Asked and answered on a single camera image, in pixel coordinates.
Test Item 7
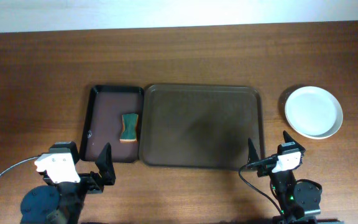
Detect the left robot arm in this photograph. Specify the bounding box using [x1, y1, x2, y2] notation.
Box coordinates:
[21, 141, 116, 223]

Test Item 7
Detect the large brown serving tray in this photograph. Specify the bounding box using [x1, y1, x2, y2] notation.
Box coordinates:
[139, 84, 265, 170]

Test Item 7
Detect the small black tray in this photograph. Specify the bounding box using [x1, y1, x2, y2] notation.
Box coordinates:
[79, 85, 144, 163]

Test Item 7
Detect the green and orange sponge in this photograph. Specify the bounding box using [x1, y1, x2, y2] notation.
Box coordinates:
[119, 113, 139, 143]

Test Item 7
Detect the pale green plate stained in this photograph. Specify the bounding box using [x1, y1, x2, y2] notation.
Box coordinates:
[284, 86, 343, 139]

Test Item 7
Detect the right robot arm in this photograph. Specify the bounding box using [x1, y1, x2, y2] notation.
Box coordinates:
[239, 131, 323, 223]

